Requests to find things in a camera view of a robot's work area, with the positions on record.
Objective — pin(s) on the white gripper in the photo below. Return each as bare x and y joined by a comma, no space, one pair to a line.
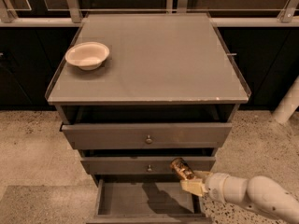
216,187

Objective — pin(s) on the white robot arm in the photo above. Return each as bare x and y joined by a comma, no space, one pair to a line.
257,168

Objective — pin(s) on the metal top drawer knob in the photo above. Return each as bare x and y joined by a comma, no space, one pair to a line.
148,139

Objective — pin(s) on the grey bottom drawer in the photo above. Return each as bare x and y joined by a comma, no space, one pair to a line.
146,203

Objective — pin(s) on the grey drawer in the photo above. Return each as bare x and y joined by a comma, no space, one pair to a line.
133,135
146,203
127,165

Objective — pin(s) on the grey drawer cabinet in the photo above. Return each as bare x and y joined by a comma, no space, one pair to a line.
177,71

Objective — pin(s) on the grey middle drawer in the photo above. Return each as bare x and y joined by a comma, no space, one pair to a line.
127,165

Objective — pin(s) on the grey top drawer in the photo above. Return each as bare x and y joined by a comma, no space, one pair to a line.
133,135

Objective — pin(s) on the white paper bowl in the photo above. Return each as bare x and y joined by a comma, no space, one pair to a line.
87,55

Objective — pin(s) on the grey metal railing frame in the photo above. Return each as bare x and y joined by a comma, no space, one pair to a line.
220,13

